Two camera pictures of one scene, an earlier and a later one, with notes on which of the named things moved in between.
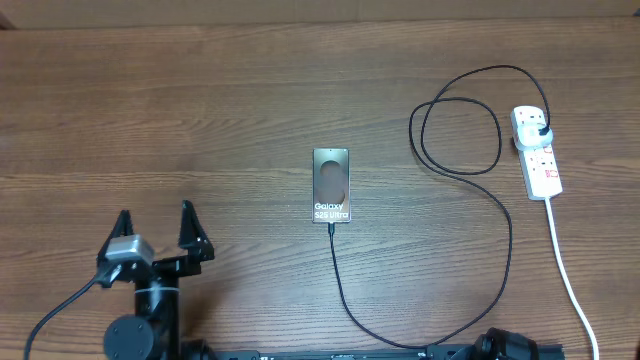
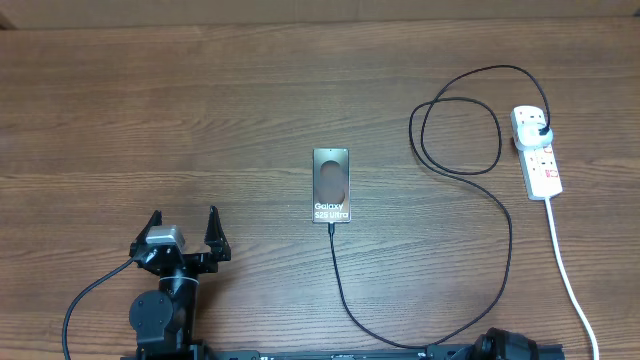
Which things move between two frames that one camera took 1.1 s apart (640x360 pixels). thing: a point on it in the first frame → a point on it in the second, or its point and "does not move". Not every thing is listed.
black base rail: (370, 354) does not move
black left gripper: (196, 249) → (214, 239)
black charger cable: (456, 177) does not move
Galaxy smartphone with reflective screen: (331, 189) does not move
